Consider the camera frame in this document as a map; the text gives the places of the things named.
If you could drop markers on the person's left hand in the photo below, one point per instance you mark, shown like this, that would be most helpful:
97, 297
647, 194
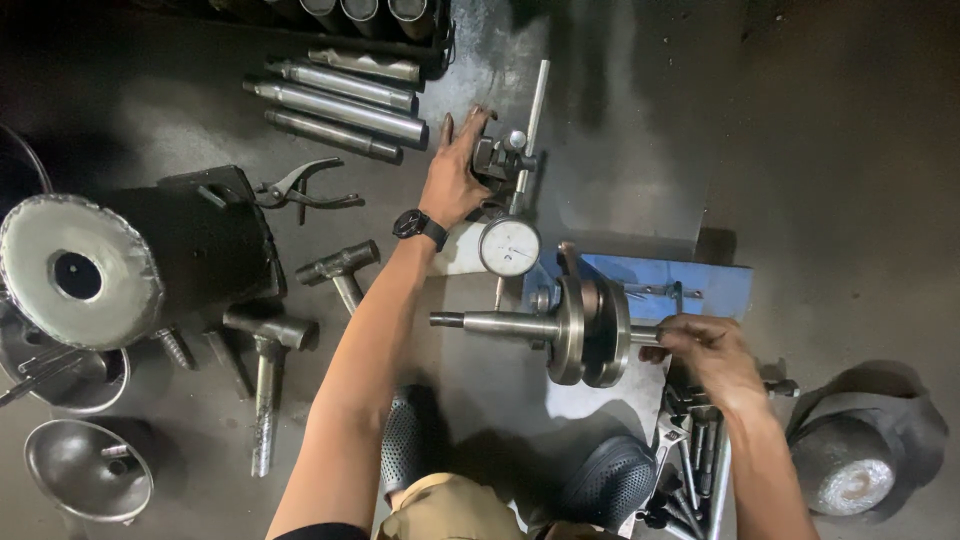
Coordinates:
450, 180

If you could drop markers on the person's right hand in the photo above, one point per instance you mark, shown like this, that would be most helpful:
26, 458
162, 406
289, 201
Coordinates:
712, 360

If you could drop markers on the dial indicator stand with rod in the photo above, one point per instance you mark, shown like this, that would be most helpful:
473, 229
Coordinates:
517, 161

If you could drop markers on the steel crankshaft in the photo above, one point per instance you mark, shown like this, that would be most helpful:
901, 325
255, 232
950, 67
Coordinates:
570, 326

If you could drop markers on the black wristwatch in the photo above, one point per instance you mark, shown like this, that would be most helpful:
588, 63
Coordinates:
420, 225

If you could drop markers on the blue truing stand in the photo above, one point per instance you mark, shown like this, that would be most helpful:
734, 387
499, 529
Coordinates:
712, 289

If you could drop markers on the white-faced dial indicator gauge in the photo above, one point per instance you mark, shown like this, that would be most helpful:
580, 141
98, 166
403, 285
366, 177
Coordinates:
510, 247

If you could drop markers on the heap of wrenches and tools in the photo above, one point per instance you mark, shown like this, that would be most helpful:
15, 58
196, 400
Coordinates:
697, 465

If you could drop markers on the dark slim steel shaft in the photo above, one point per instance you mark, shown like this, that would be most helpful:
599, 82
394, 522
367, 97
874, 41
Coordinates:
330, 135

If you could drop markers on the large thick steel shaft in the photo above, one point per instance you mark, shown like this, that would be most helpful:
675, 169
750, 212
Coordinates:
337, 109

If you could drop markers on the tapered steel shaft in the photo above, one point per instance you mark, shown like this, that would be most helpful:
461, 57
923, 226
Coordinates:
345, 85

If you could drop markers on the short steel hammer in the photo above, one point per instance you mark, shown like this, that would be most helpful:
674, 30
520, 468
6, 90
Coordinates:
337, 266

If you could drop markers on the short steel shaft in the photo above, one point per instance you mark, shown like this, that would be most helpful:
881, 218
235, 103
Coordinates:
364, 65

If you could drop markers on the black mesh shoe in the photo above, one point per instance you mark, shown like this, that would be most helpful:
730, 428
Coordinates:
611, 480
401, 442

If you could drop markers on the black metal pliers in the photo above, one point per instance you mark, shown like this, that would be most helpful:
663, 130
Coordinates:
289, 195

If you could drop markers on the rack of steel tubes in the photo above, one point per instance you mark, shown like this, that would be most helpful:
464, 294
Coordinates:
360, 15

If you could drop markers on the black metal block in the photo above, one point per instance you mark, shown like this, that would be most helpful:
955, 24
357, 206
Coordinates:
202, 240

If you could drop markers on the dark metal chisel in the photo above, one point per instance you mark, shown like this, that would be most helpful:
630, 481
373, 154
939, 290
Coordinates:
229, 364

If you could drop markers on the khaki trousers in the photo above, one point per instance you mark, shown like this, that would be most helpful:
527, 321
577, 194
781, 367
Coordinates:
450, 514

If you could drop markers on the threaded steel bolt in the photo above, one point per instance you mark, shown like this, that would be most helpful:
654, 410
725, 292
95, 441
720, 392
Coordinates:
176, 349

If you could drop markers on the round steel disc with hole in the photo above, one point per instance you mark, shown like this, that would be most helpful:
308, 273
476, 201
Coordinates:
112, 300

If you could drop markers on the steel bowl with tools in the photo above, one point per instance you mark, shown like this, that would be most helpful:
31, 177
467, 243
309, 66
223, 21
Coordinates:
67, 382

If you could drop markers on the steel funnel bowl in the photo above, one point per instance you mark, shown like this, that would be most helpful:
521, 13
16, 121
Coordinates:
75, 469

